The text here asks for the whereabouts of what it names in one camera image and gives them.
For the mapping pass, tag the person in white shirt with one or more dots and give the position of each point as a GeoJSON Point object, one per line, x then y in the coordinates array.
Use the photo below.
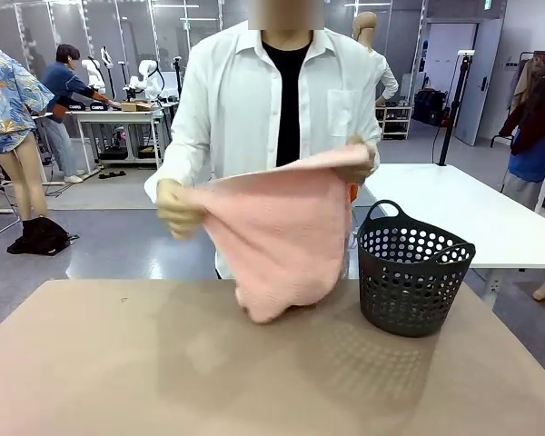
{"type": "Point", "coordinates": [236, 100]}

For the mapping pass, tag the person's left hand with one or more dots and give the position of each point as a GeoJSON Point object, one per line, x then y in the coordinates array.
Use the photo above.
{"type": "Point", "coordinates": [359, 171]}

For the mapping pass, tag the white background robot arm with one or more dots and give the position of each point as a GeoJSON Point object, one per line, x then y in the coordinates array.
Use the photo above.
{"type": "Point", "coordinates": [147, 77]}
{"type": "Point", "coordinates": [92, 70]}

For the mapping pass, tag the flat cardboard box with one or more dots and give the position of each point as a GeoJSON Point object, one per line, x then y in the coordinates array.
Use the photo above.
{"type": "Point", "coordinates": [136, 106]}

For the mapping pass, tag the pink towel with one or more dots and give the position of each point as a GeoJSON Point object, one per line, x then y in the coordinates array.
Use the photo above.
{"type": "Point", "coordinates": [277, 227]}

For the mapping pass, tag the black perforated laundry basket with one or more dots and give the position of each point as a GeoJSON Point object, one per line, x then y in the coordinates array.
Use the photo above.
{"type": "Point", "coordinates": [404, 295]}

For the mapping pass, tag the person's right forearm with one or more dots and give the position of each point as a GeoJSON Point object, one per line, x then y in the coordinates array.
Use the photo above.
{"type": "Point", "coordinates": [170, 159]}

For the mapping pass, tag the black garment on floor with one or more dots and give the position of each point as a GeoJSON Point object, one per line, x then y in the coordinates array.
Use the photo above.
{"type": "Point", "coordinates": [41, 238]}

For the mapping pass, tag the black tripod stand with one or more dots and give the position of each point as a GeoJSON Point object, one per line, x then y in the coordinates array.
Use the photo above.
{"type": "Point", "coordinates": [454, 109]}

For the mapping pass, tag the person's left forearm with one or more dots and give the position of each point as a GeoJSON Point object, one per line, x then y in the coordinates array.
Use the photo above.
{"type": "Point", "coordinates": [368, 122]}

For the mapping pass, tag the clothes rack with garments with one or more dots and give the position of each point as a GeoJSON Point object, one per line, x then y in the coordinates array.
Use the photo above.
{"type": "Point", "coordinates": [536, 118]}

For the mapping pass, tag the person in blue jacket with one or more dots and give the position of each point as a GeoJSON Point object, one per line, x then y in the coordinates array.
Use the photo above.
{"type": "Point", "coordinates": [61, 91]}

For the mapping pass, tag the mannequin in white shirt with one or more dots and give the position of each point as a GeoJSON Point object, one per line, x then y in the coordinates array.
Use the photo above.
{"type": "Point", "coordinates": [381, 72]}

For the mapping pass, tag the mannequin in floral shirt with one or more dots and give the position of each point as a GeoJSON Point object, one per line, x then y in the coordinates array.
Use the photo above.
{"type": "Point", "coordinates": [4, 100]}

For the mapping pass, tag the grey door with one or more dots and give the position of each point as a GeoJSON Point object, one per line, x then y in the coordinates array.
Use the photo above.
{"type": "Point", "coordinates": [479, 82]}

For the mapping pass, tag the white workbench table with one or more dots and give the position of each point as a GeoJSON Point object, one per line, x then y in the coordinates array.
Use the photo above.
{"type": "Point", "coordinates": [118, 120]}

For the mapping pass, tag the low white shelf unit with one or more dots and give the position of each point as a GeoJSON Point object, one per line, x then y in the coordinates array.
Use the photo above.
{"type": "Point", "coordinates": [394, 122]}

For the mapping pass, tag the person's right hand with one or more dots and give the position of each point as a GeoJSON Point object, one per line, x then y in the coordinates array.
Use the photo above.
{"type": "Point", "coordinates": [177, 209]}

